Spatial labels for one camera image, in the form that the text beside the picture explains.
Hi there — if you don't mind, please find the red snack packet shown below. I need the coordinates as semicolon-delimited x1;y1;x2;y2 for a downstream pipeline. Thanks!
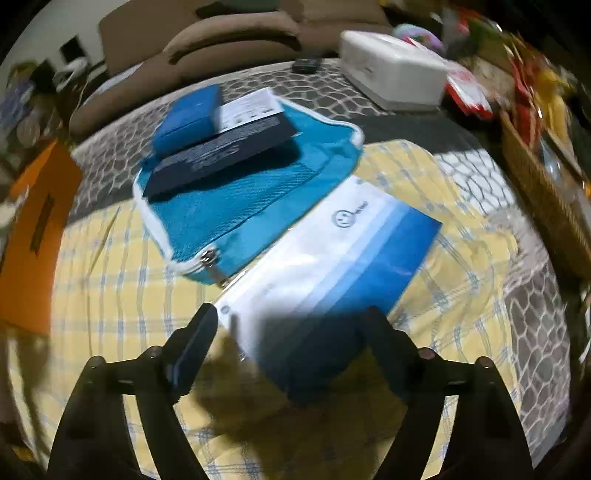
443;60;495;116

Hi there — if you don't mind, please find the orange cardboard box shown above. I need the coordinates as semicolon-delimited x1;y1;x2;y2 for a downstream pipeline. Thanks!
0;141;84;335

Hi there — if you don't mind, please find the yellow checked cloth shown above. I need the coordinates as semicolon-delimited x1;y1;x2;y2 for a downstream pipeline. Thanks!
9;138;522;480

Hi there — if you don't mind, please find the blue box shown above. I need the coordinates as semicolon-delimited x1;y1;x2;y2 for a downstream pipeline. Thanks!
152;84;222;155

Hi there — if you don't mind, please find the white grey appliance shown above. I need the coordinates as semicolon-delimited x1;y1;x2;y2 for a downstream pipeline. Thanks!
53;58;88;84

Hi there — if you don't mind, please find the brown cushion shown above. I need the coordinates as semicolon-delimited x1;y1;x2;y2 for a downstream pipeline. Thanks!
161;11;303;81

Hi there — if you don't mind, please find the grey stone-pattern blanket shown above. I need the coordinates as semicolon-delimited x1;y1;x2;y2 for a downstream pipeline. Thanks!
69;58;573;462

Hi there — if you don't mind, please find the white printed paper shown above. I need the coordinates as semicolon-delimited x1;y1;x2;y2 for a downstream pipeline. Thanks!
215;89;283;132

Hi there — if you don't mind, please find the wicker basket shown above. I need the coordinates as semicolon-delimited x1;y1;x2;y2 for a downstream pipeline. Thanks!
501;111;591;278

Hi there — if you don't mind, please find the navy box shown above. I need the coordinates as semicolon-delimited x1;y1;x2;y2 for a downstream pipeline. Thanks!
142;115;298;201

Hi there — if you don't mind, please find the blue white mask packet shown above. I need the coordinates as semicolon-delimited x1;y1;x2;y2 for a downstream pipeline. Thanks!
221;175;444;407

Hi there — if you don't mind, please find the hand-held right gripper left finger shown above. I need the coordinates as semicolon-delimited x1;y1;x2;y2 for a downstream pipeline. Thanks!
46;302;220;480

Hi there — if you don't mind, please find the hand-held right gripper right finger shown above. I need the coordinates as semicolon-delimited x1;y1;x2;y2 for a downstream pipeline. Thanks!
360;305;536;480

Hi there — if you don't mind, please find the white tissue box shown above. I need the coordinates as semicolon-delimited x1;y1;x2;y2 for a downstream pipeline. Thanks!
339;30;448;112

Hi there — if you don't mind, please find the pastel toy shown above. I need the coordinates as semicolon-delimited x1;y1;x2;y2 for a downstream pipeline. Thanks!
392;23;444;49

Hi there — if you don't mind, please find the brown sofa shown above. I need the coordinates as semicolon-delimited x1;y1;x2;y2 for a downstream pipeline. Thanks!
69;0;398;134

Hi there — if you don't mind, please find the blue mesh pouch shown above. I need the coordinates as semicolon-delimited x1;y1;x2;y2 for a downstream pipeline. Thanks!
133;99;365;282

